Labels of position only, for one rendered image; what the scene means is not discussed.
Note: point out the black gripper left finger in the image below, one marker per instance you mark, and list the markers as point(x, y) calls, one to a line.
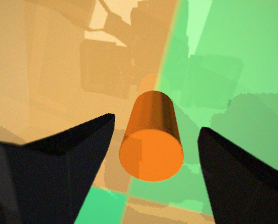
point(46, 181)

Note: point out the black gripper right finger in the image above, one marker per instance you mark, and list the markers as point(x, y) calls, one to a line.
point(241, 188)

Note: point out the orange cylinder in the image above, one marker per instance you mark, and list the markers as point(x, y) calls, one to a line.
point(151, 149)

